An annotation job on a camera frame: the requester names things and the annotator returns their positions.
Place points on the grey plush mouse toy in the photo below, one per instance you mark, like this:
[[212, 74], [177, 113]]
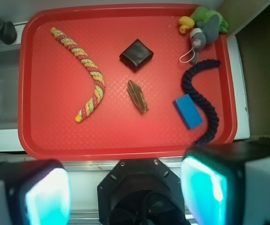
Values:
[[206, 33]]

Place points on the blue rectangular block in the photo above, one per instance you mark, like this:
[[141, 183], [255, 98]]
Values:
[[188, 111]]

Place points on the brown wood bark piece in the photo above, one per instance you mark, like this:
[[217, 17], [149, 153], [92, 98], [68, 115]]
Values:
[[137, 96]]

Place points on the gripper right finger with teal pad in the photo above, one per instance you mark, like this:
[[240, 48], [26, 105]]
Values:
[[227, 184]]

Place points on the metal sink basin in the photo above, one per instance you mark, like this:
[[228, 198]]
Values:
[[9, 77]]

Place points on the yellow rubber duck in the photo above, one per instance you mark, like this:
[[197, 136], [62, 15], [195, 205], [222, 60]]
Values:
[[186, 24]]

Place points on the red plastic tray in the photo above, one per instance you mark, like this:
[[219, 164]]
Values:
[[54, 85]]

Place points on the black leather wallet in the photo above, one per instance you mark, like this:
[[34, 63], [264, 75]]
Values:
[[136, 55]]

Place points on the green plush toy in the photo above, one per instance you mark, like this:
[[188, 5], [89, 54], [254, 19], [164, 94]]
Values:
[[202, 15]]

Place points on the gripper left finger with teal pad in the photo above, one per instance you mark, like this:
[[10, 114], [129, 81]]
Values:
[[35, 192]]

